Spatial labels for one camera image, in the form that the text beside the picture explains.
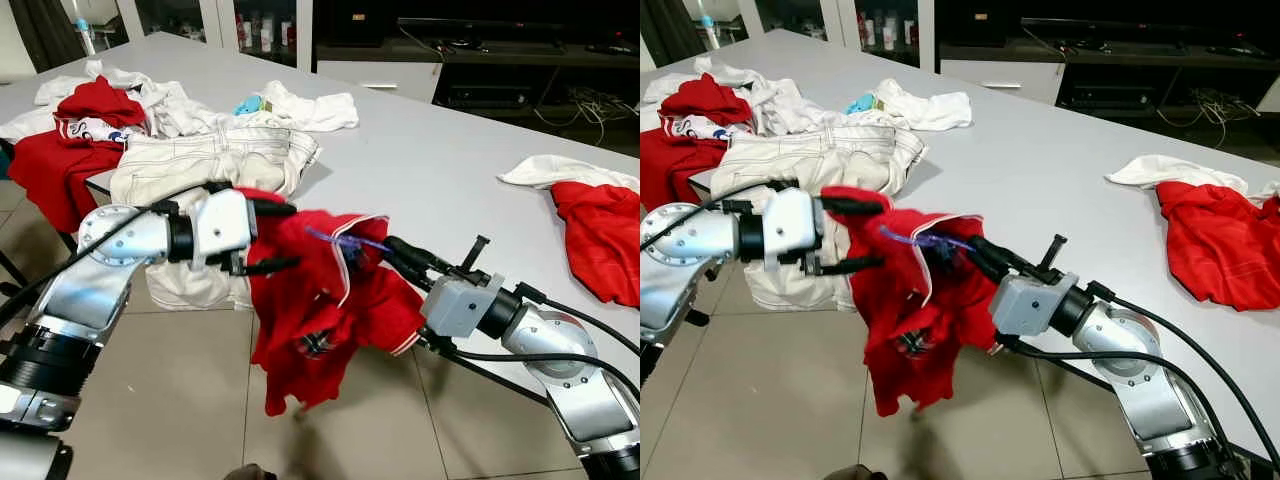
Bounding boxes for black television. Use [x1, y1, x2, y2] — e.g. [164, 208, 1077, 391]
[395, 14, 641, 57]
[1020, 14, 1271, 57]

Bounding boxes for dark grey curtain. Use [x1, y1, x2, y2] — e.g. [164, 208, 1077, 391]
[8, 0, 89, 73]
[640, 0, 709, 69]

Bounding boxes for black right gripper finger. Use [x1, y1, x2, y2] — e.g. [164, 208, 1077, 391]
[963, 250, 1021, 289]
[967, 234, 1036, 273]
[385, 236, 453, 273]
[383, 252, 441, 292]

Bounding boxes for white garment blue print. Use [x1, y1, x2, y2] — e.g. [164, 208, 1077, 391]
[55, 116, 153, 144]
[664, 114, 758, 142]

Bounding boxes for red t-shirt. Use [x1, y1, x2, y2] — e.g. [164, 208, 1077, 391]
[7, 75, 151, 234]
[640, 71, 758, 213]

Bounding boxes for red polo shirt plaid patch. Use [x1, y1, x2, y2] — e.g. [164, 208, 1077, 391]
[235, 187, 427, 419]
[820, 184, 1003, 419]

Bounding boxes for black set-top box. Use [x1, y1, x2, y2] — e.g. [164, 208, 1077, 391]
[1068, 84, 1157, 111]
[445, 84, 533, 111]

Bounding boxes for white crumpled cloth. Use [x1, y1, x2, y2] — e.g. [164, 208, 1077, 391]
[1250, 178, 1280, 219]

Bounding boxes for black metal leg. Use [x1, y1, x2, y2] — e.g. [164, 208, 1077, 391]
[0, 248, 31, 293]

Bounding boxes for purple plastic hanger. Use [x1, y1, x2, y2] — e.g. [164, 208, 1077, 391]
[304, 226, 389, 254]
[878, 225, 973, 252]

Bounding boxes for red knit garment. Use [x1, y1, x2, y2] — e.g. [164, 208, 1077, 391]
[1156, 181, 1280, 312]
[549, 181, 641, 309]

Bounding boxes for wooden TV stand white drawer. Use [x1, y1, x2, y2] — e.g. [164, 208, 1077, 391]
[314, 40, 641, 119]
[937, 40, 1280, 119]

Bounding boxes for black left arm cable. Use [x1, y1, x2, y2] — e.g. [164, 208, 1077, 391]
[640, 178, 801, 253]
[0, 182, 219, 326]

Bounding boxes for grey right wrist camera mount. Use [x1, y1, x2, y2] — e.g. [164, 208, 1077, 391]
[988, 270, 1081, 341]
[418, 272, 507, 341]

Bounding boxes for cream jeans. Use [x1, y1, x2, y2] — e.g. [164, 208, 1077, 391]
[85, 124, 322, 312]
[690, 124, 930, 312]

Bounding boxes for beige cable tangle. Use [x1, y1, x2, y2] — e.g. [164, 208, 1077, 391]
[1158, 84, 1263, 151]
[533, 84, 639, 148]

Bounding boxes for white glass-door cabinet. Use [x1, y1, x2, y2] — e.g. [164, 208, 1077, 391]
[112, 0, 315, 74]
[742, 0, 938, 74]

